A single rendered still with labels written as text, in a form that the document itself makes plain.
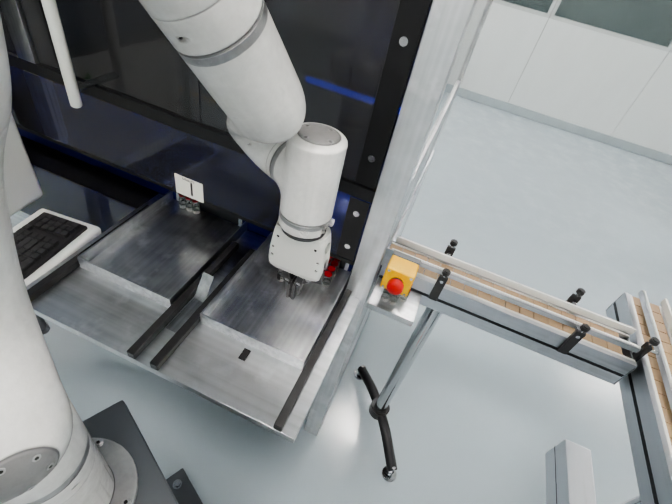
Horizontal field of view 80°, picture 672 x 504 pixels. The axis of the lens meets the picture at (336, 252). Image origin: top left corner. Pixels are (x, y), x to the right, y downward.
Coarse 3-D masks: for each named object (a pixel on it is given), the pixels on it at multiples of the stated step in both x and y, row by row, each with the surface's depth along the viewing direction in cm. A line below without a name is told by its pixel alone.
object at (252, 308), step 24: (264, 240) 110; (264, 264) 108; (240, 288) 101; (264, 288) 102; (312, 288) 105; (336, 288) 107; (216, 312) 94; (240, 312) 96; (264, 312) 97; (288, 312) 98; (312, 312) 100; (240, 336) 89; (264, 336) 92; (288, 336) 93; (312, 336) 94; (288, 360) 87
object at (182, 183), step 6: (174, 174) 103; (180, 180) 104; (186, 180) 103; (192, 180) 102; (180, 186) 105; (186, 186) 104; (192, 186) 103; (198, 186) 103; (180, 192) 106; (186, 192) 106; (198, 192) 104; (192, 198) 106; (198, 198) 105
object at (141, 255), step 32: (128, 224) 107; (160, 224) 112; (192, 224) 115; (224, 224) 117; (96, 256) 100; (128, 256) 102; (160, 256) 104; (192, 256) 106; (128, 288) 94; (160, 288) 96
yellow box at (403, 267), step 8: (392, 256) 98; (400, 256) 98; (408, 256) 99; (392, 264) 96; (400, 264) 96; (408, 264) 97; (416, 264) 97; (392, 272) 95; (400, 272) 94; (408, 272) 94; (416, 272) 95; (384, 280) 98; (400, 280) 95; (408, 280) 95; (408, 288) 96
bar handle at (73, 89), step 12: (48, 0) 78; (48, 12) 79; (48, 24) 80; (60, 24) 81; (60, 36) 82; (60, 48) 83; (60, 60) 85; (72, 72) 88; (72, 84) 89; (84, 84) 92; (96, 84) 95; (72, 96) 90
